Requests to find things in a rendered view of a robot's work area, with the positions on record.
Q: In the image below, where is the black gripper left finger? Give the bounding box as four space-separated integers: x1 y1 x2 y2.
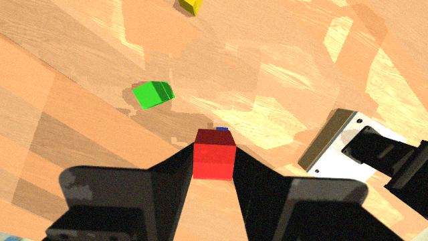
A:
58 142 194 241

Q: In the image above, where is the red block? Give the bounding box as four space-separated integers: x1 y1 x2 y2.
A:
193 129 237 181

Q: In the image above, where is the green block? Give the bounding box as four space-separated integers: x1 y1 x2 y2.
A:
160 81 175 100
132 81 169 110

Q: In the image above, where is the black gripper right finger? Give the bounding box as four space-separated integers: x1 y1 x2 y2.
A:
232 147 369 241

